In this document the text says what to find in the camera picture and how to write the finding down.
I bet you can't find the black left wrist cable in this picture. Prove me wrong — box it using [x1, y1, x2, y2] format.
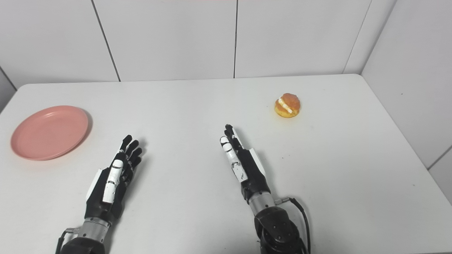
[55, 228, 79, 254]

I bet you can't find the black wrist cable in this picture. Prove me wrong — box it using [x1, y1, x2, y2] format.
[275, 197, 311, 254]
[55, 228, 79, 254]

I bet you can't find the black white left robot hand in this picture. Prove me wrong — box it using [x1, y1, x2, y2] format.
[85, 135, 143, 223]

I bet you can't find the pink round plate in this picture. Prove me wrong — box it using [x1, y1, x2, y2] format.
[11, 105, 89, 161]

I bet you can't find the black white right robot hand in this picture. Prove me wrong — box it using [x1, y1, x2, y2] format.
[220, 124, 272, 205]

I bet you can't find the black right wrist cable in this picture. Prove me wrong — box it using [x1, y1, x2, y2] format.
[275, 197, 311, 254]

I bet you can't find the cream puff pastry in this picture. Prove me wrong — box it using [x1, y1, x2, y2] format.
[274, 93, 301, 118]

